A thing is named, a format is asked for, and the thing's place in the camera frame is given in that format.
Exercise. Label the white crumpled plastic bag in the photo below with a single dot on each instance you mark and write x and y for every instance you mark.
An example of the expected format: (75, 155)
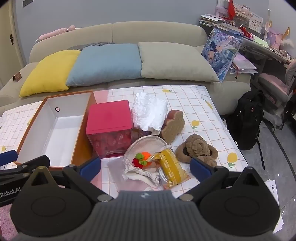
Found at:
(150, 111)

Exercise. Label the grey green pillow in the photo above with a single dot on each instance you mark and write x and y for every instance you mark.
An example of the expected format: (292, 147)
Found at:
(171, 60)

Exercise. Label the orange cardboard box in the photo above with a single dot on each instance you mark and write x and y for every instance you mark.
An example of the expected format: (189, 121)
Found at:
(82, 141)

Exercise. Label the beige sofa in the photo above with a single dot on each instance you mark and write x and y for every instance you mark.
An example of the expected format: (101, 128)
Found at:
(161, 32)

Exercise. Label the yellow pillow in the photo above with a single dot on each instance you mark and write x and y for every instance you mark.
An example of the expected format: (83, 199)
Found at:
(48, 71)

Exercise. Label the yellow snack packet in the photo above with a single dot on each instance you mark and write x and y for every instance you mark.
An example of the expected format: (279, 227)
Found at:
(171, 166)

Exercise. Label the orange and red crochet fruit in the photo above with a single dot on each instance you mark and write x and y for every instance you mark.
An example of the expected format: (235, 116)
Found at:
(144, 157)

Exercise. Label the toast shaped plush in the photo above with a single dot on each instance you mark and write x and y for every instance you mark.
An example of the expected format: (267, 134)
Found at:
(172, 129)

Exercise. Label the pink lidded clear container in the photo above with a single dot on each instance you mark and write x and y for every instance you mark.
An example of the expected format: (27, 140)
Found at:
(108, 120)

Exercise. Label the cream door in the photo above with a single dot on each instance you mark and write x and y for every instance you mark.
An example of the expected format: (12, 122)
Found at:
(8, 23)

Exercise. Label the white papers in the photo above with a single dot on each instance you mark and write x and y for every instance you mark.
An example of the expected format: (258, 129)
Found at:
(274, 197)

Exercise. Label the light blue pillow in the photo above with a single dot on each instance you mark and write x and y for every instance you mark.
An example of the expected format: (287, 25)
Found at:
(106, 62)

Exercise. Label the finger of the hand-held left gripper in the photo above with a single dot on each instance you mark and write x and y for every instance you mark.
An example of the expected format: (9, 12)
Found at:
(8, 158)
(34, 161)

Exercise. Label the black backpack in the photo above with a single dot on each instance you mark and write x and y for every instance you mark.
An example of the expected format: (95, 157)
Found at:
(248, 120)

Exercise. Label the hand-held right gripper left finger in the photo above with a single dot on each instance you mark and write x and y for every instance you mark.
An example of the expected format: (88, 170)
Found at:
(90, 167)

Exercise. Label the pink fluffy rug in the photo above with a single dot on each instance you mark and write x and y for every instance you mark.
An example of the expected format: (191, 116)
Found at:
(5, 222)

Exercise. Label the red hanging ornament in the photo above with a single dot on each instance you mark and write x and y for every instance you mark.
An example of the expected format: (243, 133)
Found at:
(230, 8)

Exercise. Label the dark wall switch panel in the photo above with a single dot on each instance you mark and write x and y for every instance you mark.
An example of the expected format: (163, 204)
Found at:
(26, 2)

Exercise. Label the pink unicorn plush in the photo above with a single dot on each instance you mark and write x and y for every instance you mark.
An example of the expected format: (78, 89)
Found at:
(275, 37)

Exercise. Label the pink folders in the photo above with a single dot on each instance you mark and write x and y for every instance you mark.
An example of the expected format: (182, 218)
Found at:
(244, 63)

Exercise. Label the pile of books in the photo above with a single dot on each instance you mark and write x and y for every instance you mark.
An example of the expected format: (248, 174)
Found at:
(219, 23)

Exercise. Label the brown knotted plush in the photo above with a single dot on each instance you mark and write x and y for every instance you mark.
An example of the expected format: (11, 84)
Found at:
(196, 146)

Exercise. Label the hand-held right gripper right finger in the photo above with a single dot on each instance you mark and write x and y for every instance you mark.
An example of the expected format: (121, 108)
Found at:
(200, 169)

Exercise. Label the small brown stand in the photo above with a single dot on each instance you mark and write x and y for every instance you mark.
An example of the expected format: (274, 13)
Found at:
(17, 76)

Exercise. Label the pink plush toy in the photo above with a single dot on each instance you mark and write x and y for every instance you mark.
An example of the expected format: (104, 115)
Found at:
(57, 32)

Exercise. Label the small purple cloth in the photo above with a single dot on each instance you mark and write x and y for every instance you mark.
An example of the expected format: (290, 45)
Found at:
(141, 132)

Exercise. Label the pink and grey chair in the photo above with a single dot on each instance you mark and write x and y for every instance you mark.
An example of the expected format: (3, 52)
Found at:
(274, 84)

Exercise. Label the cluttered desk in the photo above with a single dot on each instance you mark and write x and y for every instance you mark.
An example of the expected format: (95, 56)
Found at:
(261, 49)

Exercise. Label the lemon print checked tablecloth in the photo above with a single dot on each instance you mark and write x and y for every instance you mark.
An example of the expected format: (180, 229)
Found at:
(196, 102)

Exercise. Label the blue printed pillow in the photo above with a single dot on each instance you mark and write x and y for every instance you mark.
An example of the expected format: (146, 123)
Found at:
(220, 51)

